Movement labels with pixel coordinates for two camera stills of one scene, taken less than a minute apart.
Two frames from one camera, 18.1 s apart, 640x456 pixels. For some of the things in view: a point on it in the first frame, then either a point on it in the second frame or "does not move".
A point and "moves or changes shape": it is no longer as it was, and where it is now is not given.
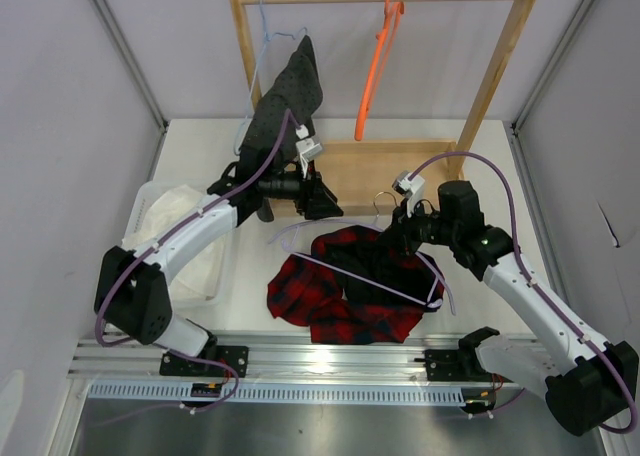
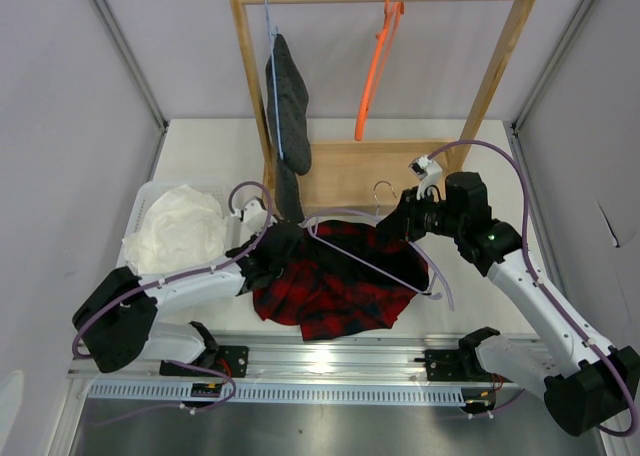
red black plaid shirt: (355, 287) moves or changes shape
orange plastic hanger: (393, 11) does not move
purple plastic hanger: (431, 304) -> (434, 295)
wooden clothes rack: (387, 178) does not move
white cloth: (198, 273) does not move
